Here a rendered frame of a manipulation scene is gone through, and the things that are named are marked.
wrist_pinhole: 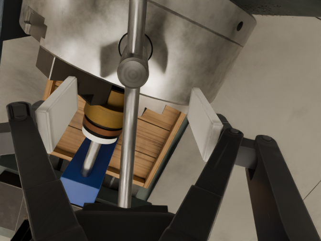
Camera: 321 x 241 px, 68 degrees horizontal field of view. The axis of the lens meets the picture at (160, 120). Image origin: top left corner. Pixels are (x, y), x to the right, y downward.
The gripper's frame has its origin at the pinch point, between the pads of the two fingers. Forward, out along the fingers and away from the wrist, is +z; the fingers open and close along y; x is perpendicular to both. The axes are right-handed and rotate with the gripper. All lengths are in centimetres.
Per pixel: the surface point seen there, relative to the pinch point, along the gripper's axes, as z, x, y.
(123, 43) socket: 6.9, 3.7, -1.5
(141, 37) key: -0.1, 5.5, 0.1
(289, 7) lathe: 14.8, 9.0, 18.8
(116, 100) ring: 19.5, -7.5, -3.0
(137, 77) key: -1.7, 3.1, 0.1
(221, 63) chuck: 10.7, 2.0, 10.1
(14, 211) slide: 35, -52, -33
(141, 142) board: 41, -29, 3
